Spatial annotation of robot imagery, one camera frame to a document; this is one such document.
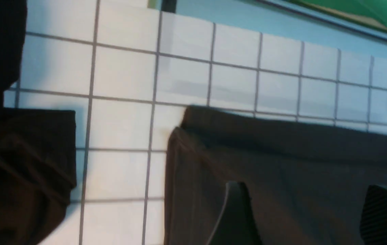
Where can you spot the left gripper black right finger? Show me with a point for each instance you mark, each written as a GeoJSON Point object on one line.
{"type": "Point", "coordinates": [373, 224]}

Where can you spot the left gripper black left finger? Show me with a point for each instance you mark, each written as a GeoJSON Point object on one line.
{"type": "Point", "coordinates": [235, 224]}

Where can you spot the gray long-sleeve top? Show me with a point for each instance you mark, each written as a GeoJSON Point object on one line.
{"type": "Point", "coordinates": [307, 182]}

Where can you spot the green backdrop cloth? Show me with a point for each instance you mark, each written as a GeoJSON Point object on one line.
{"type": "Point", "coordinates": [371, 12]}

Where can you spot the black crumpled garment pile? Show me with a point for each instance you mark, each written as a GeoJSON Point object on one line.
{"type": "Point", "coordinates": [37, 149]}

